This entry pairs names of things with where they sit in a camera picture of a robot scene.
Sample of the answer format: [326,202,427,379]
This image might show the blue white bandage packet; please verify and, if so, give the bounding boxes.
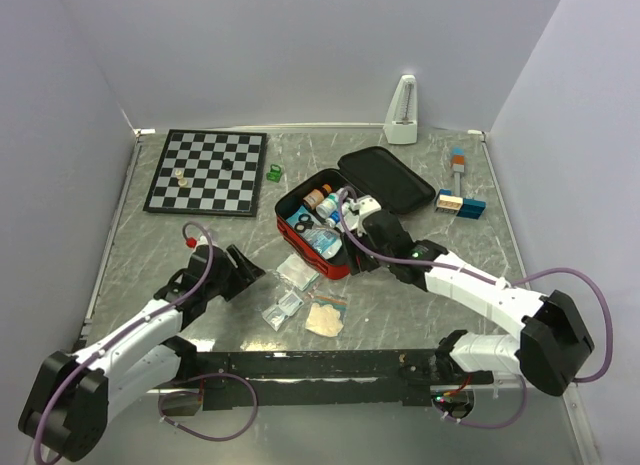
[286,206,342,259]

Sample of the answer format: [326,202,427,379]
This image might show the clear green-label bottle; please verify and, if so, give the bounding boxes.
[315,187,344,219]

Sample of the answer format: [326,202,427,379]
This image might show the red black medicine case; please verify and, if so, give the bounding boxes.
[275,146,436,280]

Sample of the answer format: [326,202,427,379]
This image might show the black handled scissors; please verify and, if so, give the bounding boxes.
[294,213,335,235]

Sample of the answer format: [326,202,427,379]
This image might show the amber medicine bottle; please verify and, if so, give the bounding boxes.
[302,184,332,211]

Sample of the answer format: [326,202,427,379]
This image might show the blue white small bottle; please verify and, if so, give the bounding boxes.
[326,210,342,230]

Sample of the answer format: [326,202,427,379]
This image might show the clear bag with pads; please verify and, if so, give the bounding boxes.
[276,254,319,291]

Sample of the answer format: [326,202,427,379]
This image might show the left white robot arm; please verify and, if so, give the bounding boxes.
[18,244,265,462]

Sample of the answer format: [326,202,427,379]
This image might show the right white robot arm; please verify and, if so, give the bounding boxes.
[345,210,594,396]

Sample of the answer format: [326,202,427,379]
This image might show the white blue wipe sachet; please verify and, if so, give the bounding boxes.
[262,291,303,331]

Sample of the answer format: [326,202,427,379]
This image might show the blue toy block stack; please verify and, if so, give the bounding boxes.
[434,189,486,220]

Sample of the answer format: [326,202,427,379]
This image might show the grey orange blue toy stick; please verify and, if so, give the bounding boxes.
[450,148,465,197]

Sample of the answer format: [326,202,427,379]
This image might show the beige bandage patch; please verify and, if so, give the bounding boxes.
[305,295,347,338]

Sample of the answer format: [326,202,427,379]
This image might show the black white chessboard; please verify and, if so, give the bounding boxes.
[143,129,268,217]

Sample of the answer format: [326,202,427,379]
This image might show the small green toy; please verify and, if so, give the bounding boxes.
[266,164,282,183]

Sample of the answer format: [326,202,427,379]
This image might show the white metronome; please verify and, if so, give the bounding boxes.
[383,75,418,145]

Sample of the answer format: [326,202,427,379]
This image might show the black base bar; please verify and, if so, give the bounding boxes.
[164,349,494,411]

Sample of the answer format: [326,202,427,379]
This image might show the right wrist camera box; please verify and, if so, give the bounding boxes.
[341,195,382,237]

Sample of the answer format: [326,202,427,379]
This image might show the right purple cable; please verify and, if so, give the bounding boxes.
[336,185,614,431]

